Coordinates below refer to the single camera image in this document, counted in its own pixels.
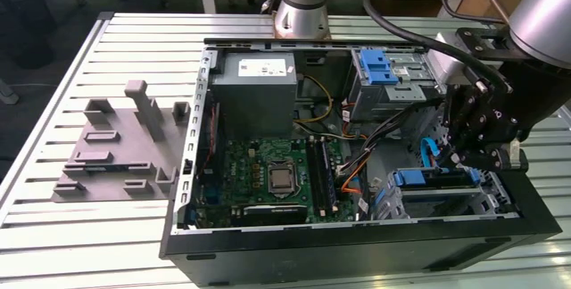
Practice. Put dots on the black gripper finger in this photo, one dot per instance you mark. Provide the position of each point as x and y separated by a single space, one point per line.
499 160
476 118

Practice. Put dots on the hard disk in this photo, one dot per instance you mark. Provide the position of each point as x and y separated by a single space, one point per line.
409 178

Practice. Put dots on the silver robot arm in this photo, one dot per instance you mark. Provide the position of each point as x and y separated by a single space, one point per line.
302 8

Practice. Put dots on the metal disk bay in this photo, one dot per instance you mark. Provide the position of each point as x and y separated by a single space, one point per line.
441 192

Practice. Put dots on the metal drive cage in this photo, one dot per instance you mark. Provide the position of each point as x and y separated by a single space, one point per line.
401 95

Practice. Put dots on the blue plastic drive latch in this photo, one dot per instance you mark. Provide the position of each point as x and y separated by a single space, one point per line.
378 68

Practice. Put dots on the RAM stick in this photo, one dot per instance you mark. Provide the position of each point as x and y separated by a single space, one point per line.
328 175

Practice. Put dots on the black RAM slot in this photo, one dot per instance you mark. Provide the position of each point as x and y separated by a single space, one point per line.
314 175

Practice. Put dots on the silver CPU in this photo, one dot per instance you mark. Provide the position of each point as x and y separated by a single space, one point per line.
280 178

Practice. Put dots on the grey power supply unit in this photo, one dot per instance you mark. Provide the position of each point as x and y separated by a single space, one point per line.
253 108

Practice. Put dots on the black PC case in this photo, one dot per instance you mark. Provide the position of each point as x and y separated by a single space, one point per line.
312 262

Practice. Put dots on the green motherboard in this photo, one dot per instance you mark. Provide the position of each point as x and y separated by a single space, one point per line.
249 155

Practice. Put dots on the black graphics card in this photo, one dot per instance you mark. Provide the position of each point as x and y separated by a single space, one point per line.
272 213

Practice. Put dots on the grey parts rack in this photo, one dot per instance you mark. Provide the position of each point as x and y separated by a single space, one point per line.
129 155

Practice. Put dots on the grey metal foot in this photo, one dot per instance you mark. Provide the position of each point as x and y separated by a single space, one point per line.
8 96

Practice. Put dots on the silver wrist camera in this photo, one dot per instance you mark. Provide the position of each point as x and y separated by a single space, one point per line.
445 65

